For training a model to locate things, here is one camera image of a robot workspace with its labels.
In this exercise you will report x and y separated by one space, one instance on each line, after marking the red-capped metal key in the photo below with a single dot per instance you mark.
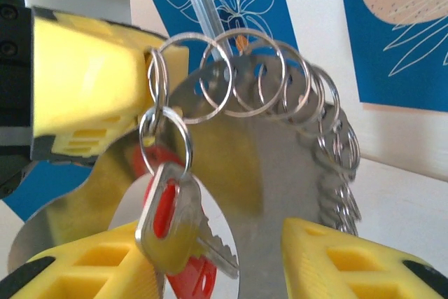
185 208

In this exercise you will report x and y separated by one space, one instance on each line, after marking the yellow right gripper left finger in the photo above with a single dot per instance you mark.
87 271

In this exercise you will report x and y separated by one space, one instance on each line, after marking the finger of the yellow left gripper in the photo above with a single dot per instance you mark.
176 61
87 78

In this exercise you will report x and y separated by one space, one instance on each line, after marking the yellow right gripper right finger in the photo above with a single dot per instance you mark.
350 271

